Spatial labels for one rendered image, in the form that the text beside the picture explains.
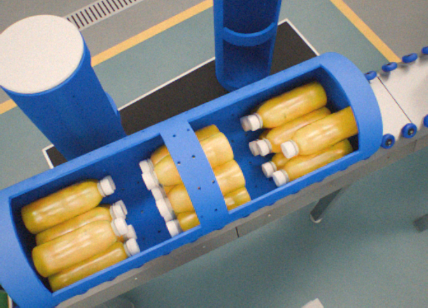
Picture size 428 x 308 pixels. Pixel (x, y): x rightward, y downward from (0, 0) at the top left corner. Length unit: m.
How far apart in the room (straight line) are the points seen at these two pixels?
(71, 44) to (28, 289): 0.72
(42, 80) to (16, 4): 1.81
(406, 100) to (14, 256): 1.12
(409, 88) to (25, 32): 1.18
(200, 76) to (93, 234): 1.46
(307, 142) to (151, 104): 1.32
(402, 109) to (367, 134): 0.38
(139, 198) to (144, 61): 1.49
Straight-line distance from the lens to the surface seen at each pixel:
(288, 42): 2.41
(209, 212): 0.90
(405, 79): 1.43
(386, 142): 1.26
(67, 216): 1.02
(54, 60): 1.33
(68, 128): 1.48
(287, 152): 1.00
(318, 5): 2.81
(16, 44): 1.41
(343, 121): 1.04
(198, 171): 0.87
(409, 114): 1.37
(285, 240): 2.10
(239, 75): 2.25
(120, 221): 0.96
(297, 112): 1.06
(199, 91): 2.21
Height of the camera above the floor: 2.04
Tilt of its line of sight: 66 degrees down
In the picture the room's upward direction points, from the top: 3 degrees counter-clockwise
